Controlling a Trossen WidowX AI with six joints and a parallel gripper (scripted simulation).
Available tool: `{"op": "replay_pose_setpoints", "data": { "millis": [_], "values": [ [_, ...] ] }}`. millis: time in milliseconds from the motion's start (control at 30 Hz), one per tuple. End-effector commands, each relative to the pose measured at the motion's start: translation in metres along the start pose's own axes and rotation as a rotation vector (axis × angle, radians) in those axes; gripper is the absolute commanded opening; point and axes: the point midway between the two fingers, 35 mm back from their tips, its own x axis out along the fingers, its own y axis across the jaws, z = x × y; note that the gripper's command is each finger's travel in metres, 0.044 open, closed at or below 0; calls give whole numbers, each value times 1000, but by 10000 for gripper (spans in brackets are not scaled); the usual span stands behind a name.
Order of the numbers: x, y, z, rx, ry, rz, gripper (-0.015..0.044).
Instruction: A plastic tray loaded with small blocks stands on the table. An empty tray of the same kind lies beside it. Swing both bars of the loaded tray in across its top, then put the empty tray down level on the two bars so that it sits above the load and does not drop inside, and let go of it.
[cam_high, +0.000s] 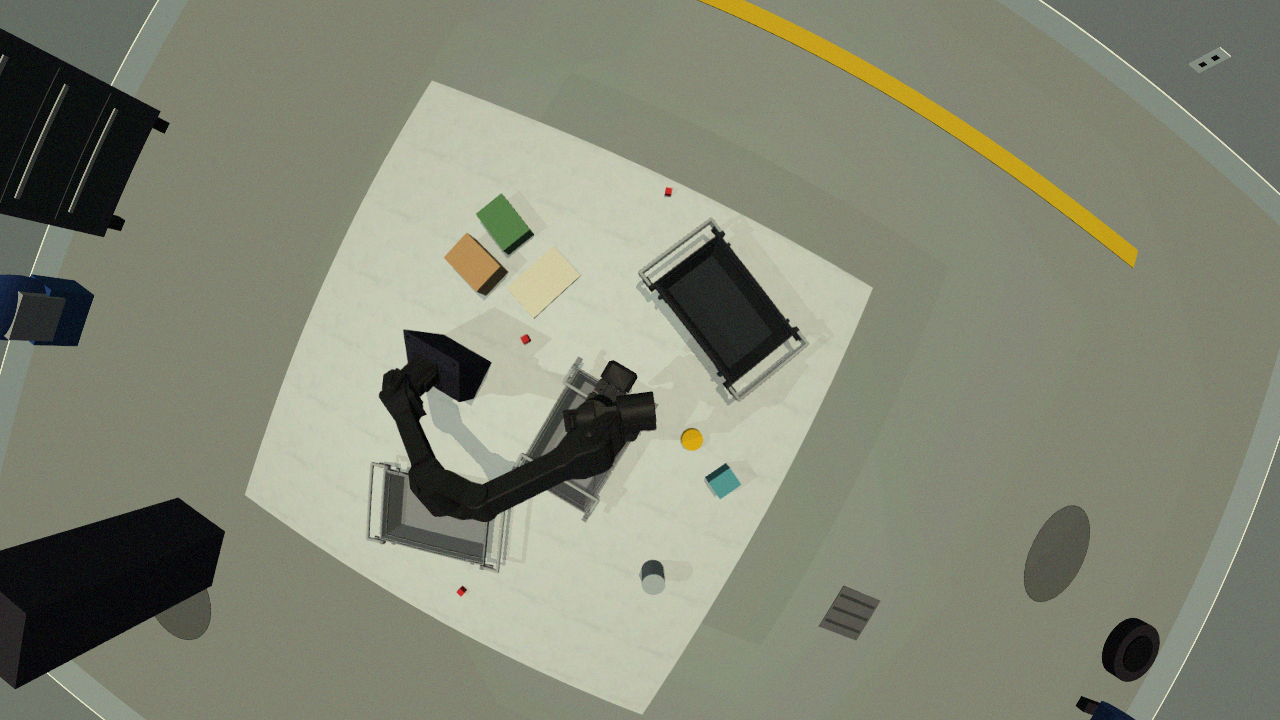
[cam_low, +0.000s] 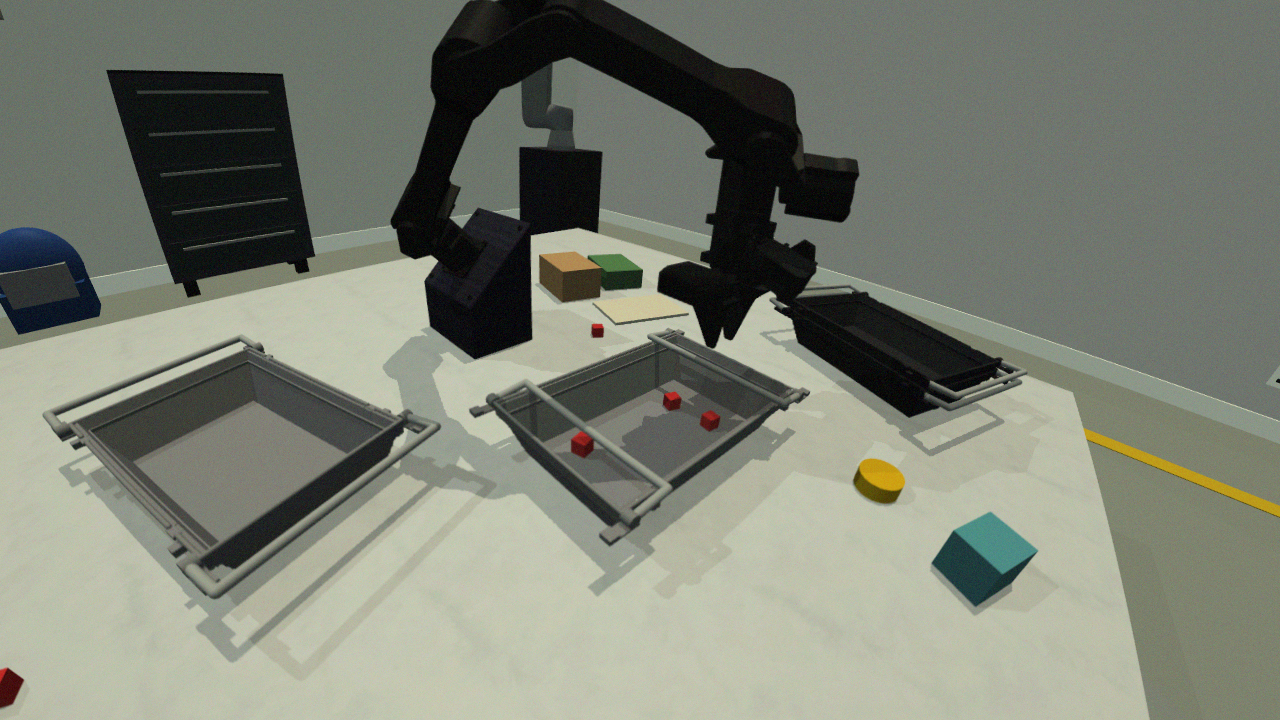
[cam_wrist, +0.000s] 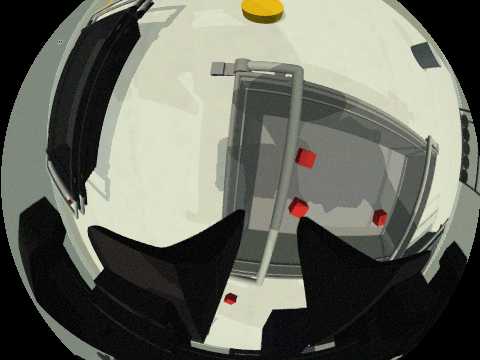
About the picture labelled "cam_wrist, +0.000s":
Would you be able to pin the yellow short cylinder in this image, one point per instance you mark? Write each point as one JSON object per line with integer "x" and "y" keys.
{"x": 262, "y": 11}

